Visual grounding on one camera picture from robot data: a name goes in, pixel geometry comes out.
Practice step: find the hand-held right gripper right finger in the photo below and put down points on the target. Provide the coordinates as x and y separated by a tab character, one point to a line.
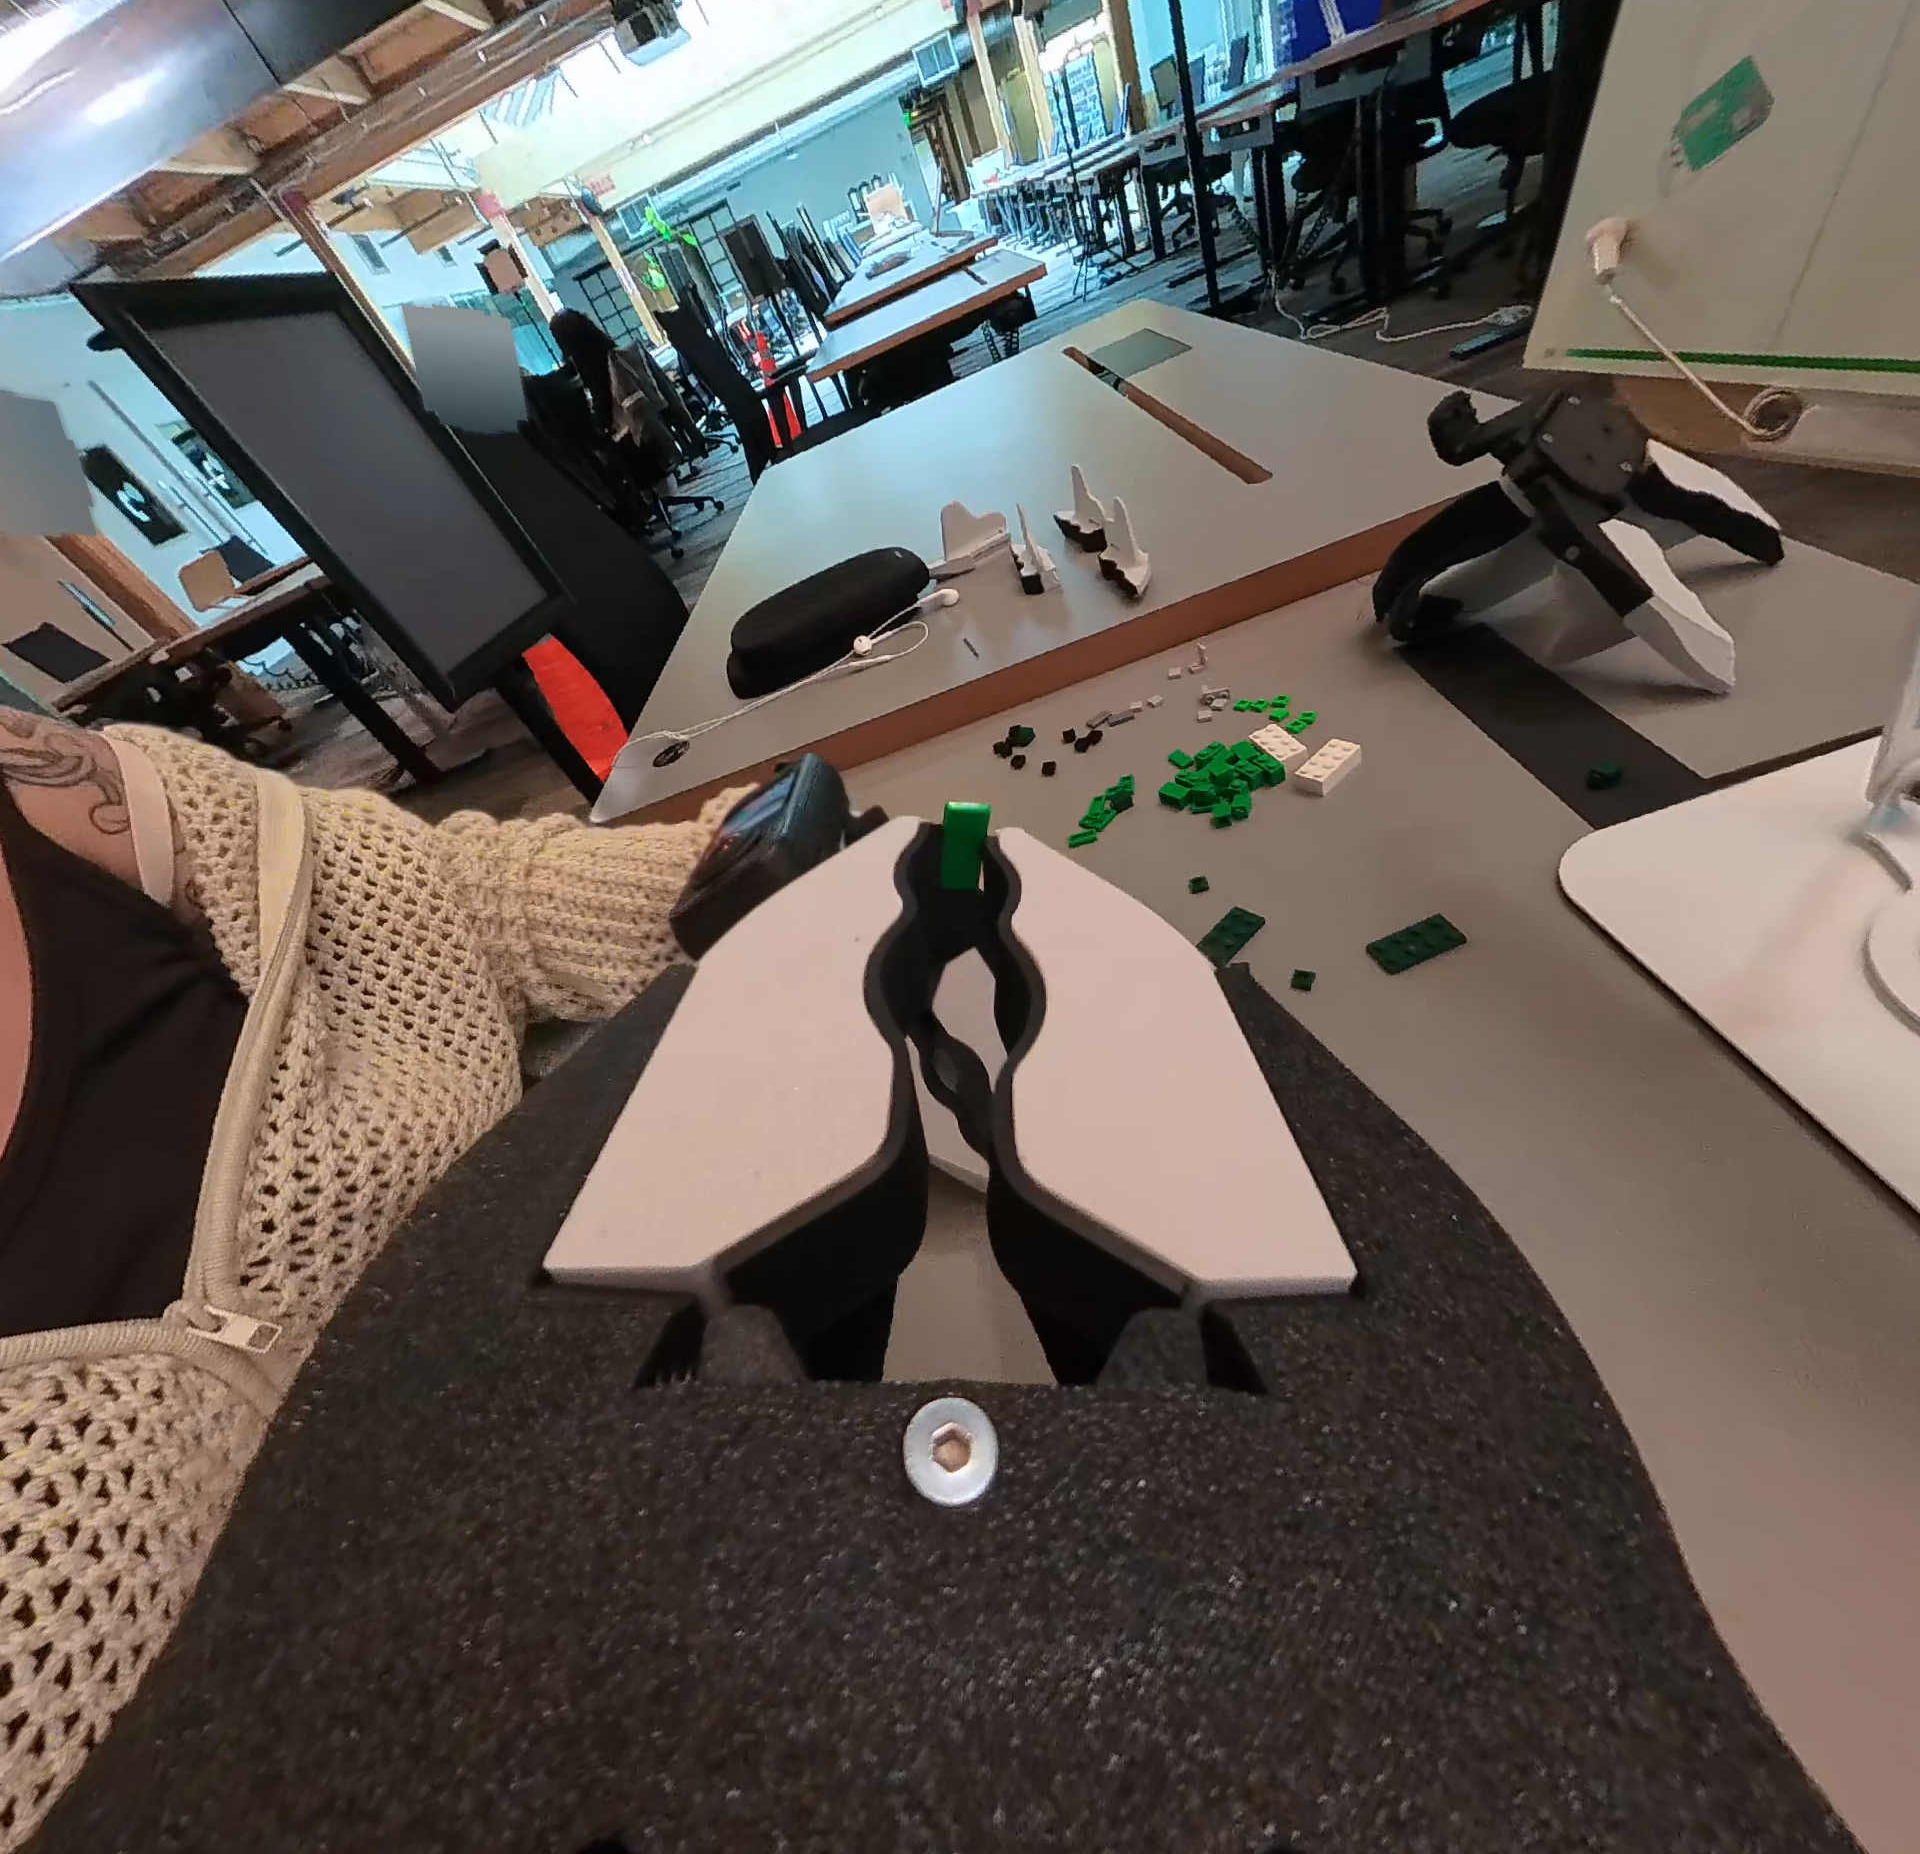
1170	1105

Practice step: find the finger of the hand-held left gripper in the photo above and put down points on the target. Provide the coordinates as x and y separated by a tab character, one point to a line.
919	1003
1004	1019

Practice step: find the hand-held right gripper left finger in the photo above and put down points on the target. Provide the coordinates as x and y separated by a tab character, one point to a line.
736	1090

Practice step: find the small green lego brick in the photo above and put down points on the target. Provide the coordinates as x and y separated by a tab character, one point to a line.
962	843

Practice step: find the pile of bright green pieces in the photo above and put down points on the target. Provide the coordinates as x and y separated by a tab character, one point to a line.
1224	785

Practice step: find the dark green long lego plate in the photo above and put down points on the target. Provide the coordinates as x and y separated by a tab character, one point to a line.
1230	935

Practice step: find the scatter of black lego pieces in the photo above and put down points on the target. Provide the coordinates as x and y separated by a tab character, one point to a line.
1043	745

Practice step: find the dark green short lego plate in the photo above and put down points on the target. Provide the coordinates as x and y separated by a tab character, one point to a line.
1418	944

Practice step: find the scatter of grey lego pieces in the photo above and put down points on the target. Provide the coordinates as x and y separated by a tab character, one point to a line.
1118	715

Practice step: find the white lego brick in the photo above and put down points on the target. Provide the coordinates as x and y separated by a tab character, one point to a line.
1331	769
1276	747

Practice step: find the lego instruction booklet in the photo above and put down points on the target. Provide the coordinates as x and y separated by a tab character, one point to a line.
1725	113

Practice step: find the black oval pouch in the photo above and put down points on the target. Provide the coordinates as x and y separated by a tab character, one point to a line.
827	617

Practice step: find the large black screen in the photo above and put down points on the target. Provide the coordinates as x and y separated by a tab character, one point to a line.
329	489

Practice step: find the white book stand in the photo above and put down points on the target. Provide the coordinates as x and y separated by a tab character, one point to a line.
1695	894

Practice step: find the long brown desk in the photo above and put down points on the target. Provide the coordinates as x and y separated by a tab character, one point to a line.
930	289

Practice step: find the spare black white gripper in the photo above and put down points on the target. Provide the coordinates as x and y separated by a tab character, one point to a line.
1561	580

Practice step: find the black floor lamp pole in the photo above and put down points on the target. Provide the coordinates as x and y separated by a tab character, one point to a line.
1202	113

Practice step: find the blue storage bins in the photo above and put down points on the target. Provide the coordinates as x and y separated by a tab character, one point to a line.
1328	9

